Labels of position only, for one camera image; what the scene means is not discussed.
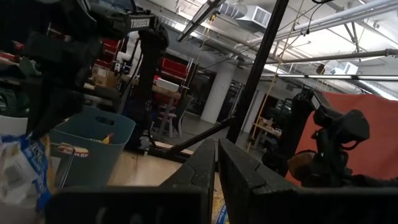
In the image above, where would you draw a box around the white round column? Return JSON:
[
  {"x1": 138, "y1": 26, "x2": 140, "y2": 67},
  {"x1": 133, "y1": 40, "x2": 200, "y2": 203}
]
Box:
[{"x1": 200, "y1": 60, "x2": 239, "y2": 124}]

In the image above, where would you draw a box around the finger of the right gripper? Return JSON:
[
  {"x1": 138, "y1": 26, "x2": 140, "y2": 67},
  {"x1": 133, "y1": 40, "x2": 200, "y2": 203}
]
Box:
[
  {"x1": 57, "y1": 86, "x2": 86, "y2": 128},
  {"x1": 25, "y1": 88, "x2": 60, "y2": 141}
]

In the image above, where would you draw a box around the yellow cord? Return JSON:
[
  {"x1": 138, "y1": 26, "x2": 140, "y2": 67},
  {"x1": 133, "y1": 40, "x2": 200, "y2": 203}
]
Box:
[{"x1": 247, "y1": 0, "x2": 307, "y2": 153}]

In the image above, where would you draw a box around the grey chair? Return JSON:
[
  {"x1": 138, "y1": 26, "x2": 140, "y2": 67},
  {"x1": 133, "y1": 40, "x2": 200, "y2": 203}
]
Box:
[{"x1": 157, "y1": 94, "x2": 194, "y2": 139}]

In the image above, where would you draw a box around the black frame pole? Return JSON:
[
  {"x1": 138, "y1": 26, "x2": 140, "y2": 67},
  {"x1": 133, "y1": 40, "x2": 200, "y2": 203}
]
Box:
[{"x1": 226, "y1": 0, "x2": 290, "y2": 144}]

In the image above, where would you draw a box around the teal bin with handle cutout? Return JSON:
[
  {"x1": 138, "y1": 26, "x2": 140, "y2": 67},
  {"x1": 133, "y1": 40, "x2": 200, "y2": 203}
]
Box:
[{"x1": 49, "y1": 105, "x2": 137, "y2": 187}]

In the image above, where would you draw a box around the red yellow noodle packet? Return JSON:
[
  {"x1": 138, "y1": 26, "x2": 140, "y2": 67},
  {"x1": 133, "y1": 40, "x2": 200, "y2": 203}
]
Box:
[{"x1": 90, "y1": 133, "x2": 115, "y2": 145}]

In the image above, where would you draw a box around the white ventilation unit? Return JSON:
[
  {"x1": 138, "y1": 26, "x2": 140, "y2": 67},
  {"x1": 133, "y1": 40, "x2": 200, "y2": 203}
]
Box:
[{"x1": 235, "y1": 4, "x2": 272, "y2": 30}]

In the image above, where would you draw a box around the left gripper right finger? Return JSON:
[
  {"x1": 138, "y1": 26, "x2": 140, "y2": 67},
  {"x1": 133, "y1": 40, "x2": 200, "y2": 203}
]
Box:
[{"x1": 218, "y1": 138, "x2": 398, "y2": 224}]

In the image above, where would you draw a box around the black diagonal frame strut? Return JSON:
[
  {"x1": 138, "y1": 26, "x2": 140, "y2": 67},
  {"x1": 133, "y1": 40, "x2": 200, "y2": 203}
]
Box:
[{"x1": 147, "y1": 115, "x2": 236, "y2": 159}]

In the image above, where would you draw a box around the orange partition cloth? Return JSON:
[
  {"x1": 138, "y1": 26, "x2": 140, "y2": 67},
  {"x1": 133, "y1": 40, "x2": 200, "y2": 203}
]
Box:
[{"x1": 284, "y1": 91, "x2": 398, "y2": 187}]

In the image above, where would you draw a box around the yellow blue noodle packet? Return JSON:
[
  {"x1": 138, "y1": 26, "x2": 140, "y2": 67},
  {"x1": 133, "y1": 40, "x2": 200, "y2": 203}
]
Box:
[{"x1": 211, "y1": 172, "x2": 230, "y2": 224}]

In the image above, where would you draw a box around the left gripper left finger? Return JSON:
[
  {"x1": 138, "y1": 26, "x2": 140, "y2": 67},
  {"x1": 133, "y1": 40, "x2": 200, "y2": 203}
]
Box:
[{"x1": 46, "y1": 138, "x2": 216, "y2": 224}]

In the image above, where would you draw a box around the blue white noodle packet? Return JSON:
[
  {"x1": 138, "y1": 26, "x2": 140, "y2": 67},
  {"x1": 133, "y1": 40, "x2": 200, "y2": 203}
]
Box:
[{"x1": 0, "y1": 133, "x2": 52, "y2": 215}]

